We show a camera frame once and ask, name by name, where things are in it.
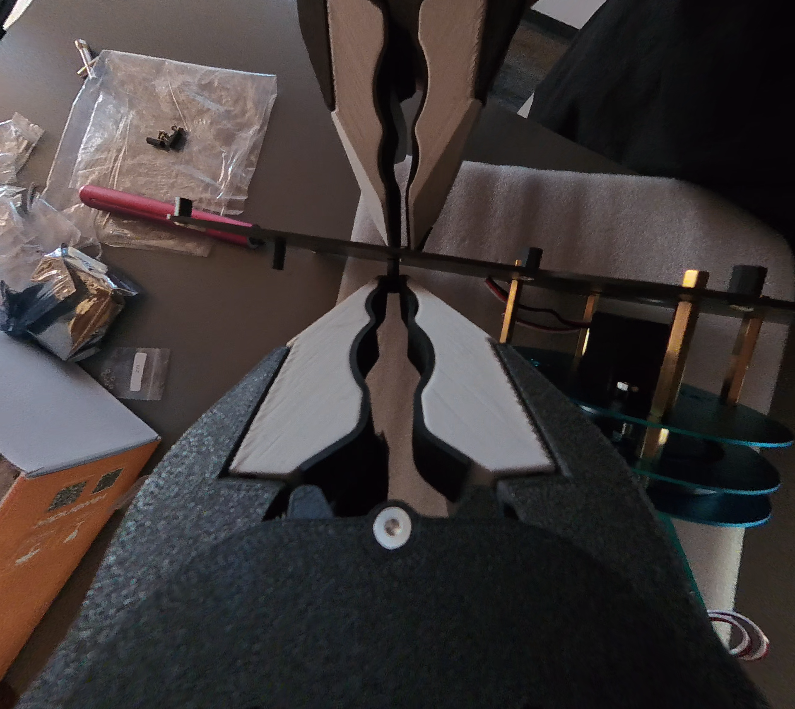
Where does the large clear zip bag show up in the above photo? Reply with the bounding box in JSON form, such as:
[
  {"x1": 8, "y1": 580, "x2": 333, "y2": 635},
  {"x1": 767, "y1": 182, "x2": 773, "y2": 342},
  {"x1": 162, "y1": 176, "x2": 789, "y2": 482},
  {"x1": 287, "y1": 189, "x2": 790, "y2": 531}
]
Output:
[{"x1": 46, "y1": 48, "x2": 278, "y2": 214}]

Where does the red screwdriver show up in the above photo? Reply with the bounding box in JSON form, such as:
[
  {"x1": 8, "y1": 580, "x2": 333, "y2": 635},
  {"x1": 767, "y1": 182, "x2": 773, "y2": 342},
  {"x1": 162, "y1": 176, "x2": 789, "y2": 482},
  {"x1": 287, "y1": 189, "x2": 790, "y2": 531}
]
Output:
[{"x1": 78, "y1": 184, "x2": 263, "y2": 251}]

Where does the orange cardboard box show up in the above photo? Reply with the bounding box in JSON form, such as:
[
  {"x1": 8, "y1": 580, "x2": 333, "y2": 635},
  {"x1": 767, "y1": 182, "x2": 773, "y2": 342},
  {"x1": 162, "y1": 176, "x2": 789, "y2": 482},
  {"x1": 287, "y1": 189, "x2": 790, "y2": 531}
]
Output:
[{"x1": 0, "y1": 335, "x2": 164, "y2": 671}]

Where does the white foam sheet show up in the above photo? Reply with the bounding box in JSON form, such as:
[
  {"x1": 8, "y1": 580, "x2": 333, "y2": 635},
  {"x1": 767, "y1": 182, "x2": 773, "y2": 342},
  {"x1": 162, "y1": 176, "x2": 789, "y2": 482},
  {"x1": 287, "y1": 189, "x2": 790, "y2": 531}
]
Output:
[{"x1": 335, "y1": 159, "x2": 795, "y2": 641}]

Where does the blue hobby robot arm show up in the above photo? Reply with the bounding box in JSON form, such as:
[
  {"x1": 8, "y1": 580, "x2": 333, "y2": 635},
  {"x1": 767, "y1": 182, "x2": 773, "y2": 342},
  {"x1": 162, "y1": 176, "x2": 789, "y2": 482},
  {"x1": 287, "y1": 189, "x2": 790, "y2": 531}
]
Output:
[{"x1": 166, "y1": 196, "x2": 795, "y2": 660}]

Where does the small clear parts bag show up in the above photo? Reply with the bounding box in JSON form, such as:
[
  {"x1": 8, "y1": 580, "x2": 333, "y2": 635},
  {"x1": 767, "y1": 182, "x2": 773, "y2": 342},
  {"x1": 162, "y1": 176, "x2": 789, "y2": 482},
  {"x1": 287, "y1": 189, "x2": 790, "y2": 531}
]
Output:
[{"x1": 86, "y1": 345, "x2": 173, "y2": 402}]

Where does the narrow clear sleeve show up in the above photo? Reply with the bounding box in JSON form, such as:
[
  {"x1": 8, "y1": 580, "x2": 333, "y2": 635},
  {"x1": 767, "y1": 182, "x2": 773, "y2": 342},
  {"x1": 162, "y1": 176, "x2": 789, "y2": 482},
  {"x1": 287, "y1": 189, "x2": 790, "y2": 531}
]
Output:
[{"x1": 96, "y1": 211, "x2": 217, "y2": 258}]

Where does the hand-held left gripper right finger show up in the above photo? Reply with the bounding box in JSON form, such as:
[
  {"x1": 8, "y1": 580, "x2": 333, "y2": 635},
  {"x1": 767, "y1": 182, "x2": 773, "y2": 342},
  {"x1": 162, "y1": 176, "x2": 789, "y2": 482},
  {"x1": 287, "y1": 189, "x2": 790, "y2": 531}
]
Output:
[{"x1": 405, "y1": 277, "x2": 557, "y2": 477}]

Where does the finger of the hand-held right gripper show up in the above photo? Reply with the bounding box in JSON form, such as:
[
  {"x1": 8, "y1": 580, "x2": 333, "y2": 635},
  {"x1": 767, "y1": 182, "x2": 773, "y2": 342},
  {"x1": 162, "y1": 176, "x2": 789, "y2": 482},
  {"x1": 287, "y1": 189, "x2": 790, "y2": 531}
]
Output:
[
  {"x1": 325, "y1": 0, "x2": 401, "y2": 247},
  {"x1": 405, "y1": 0, "x2": 494, "y2": 247}
]

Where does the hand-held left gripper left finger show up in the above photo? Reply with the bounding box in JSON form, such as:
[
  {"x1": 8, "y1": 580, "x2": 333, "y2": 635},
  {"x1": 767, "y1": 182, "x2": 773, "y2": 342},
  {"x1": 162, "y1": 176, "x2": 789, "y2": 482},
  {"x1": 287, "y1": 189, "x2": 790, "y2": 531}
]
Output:
[{"x1": 226, "y1": 277, "x2": 383, "y2": 479}]

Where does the pile of clear parts bags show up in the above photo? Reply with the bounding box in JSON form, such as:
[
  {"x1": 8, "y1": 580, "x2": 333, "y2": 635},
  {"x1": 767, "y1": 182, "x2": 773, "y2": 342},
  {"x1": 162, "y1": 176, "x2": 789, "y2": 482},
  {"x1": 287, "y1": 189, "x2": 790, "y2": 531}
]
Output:
[{"x1": 0, "y1": 111, "x2": 84, "y2": 265}]

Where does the silver foil bag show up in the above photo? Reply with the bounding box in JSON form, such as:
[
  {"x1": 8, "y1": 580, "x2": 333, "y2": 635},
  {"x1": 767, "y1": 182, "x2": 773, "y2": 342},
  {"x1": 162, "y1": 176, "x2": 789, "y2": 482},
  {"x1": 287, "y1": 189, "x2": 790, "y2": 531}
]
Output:
[{"x1": 0, "y1": 245, "x2": 145, "y2": 363}]

